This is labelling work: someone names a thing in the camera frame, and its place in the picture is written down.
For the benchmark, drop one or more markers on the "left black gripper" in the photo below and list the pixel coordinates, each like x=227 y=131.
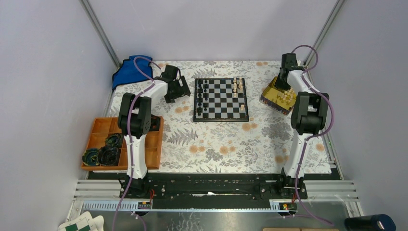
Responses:
x=178 y=90

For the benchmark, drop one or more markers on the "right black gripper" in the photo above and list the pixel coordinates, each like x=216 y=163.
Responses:
x=284 y=87

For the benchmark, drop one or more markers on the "black white chess board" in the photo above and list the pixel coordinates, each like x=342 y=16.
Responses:
x=214 y=101

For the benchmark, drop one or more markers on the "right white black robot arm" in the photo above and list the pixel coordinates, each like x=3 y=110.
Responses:
x=307 y=120

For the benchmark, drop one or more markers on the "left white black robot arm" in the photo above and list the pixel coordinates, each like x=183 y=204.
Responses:
x=135 y=120

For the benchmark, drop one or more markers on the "folded green chess mat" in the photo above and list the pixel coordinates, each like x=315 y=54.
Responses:
x=85 y=222

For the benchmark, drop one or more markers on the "gold tin box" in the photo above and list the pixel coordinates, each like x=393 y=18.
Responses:
x=281 y=101

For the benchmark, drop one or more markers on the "blue cloth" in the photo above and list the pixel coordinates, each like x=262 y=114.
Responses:
x=128 y=73

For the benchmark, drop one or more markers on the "black orange swirl object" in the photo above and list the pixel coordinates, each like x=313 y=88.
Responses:
x=155 y=123

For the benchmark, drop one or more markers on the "dark green swirl object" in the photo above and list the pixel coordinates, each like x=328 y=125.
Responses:
x=114 y=140

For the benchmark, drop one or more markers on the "orange compartment tray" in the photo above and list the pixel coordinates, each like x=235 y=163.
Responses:
x=104 y=126

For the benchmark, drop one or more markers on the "black swirl coaster in tray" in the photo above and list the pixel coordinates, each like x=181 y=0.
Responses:
x=109 y=156

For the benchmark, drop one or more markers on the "green black swirl disc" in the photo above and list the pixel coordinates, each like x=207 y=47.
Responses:
x=90 y=157

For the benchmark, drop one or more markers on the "dark blue bottle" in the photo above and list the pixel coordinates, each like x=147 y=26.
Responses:
x=378 y=222

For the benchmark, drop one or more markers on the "black mounting base rail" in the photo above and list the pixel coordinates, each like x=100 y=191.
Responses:
x=168 y=185

